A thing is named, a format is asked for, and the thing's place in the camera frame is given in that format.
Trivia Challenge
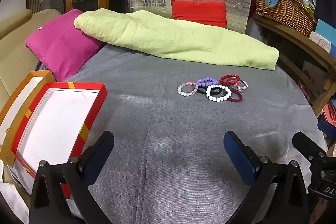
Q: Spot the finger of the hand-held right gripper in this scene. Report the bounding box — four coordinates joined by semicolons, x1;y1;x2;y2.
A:
317;120;336;136
292;132;327;162

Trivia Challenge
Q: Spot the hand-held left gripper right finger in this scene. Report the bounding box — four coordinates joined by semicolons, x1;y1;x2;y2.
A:
223;131;309;224

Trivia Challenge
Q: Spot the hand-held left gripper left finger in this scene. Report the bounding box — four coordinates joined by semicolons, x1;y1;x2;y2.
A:
29;131;115;224

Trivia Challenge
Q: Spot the dark red ring bangle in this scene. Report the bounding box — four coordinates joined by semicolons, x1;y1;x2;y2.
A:
227;90;243;104

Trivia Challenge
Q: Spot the red cardboard box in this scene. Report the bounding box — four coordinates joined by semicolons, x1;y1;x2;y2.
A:
11;83;108;199

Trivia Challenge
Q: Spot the white bead bracelet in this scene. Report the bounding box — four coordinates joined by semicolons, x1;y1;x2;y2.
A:
206;84;232;102

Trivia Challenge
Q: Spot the pink clear bead bracelet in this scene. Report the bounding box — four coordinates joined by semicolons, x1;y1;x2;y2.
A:
234;80;248;92

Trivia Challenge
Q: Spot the red bead bracelet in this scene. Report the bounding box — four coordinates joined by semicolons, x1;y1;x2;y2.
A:
220;74;240;85

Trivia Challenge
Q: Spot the red bag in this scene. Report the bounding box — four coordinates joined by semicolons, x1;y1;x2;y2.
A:
319;102;336;125

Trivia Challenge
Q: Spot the white patterned box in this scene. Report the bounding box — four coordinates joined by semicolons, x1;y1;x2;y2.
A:
309;31;332;52

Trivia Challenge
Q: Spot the wooden shelf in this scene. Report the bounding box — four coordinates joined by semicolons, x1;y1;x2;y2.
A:
252;14;336;117

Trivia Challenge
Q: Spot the blue cardboard box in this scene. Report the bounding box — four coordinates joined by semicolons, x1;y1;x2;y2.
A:
315;19;336;42

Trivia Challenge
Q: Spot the orange gold box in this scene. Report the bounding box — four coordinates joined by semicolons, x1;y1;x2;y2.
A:
0;70;57;168

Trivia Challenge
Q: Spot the magenta pillow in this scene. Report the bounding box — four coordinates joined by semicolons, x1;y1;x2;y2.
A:
25;9;105;82

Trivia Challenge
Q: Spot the wicker basket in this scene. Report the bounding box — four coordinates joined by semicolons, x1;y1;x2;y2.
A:
255;0;318;38

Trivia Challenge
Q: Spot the light green blanket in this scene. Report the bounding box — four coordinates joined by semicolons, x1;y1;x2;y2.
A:
73;10;279;71

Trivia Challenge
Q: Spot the red cushion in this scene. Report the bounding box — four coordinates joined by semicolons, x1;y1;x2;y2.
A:
171;0;227;28

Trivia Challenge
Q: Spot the black hair tie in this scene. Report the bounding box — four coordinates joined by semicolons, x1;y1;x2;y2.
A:
197;84;223;96

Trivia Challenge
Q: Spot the purple bead bracelet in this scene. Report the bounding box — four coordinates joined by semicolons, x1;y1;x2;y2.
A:
196;77;219;88

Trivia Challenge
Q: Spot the dark bag orange handle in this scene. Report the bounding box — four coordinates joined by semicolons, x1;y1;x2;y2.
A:
315;0;336;25

